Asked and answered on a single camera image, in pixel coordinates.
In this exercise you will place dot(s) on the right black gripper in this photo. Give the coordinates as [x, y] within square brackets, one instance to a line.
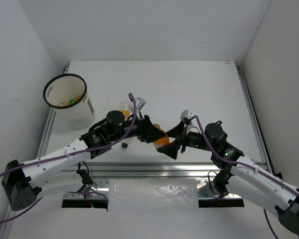
[179, 131]

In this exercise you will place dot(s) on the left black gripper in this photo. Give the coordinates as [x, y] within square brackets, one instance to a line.
[142, 128]

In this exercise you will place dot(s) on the orange juice bottle barcode label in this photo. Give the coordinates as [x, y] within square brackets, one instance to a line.
[162, 141]

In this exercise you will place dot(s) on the clear bottle black label front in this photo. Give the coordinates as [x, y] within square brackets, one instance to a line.
[126, 143]

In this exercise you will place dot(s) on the clear bottle yellow label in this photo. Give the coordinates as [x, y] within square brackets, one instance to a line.
[126, 107]

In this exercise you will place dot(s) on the orange juice bottle floral label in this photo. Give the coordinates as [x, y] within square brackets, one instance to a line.
[63, 104]

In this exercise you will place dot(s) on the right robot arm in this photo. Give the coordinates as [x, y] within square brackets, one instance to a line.
[238, 173]

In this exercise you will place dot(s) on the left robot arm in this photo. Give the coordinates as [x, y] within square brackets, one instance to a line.
[24, 183]

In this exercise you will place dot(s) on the white bin with black rim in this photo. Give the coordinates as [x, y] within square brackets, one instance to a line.
[62, 88]

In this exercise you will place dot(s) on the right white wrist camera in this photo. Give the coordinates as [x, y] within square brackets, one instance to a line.
[186, 116]

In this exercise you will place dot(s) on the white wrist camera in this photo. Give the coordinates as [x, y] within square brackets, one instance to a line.
[186, 116]
[140, 103]

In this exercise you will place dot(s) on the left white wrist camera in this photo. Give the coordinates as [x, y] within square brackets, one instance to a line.
[140, 103]

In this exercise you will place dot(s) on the aluminium front rail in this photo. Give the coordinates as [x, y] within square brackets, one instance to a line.
[150, 170]

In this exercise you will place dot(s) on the aluminium rail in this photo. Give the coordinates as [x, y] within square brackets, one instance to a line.
[6, 227]
[150, 170]
[255, 124]

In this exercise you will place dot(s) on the aluminium right side rail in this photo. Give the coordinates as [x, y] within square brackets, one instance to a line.
[255, 124]

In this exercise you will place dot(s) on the aluminium left side rail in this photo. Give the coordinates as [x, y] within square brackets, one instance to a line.
[6, 227]

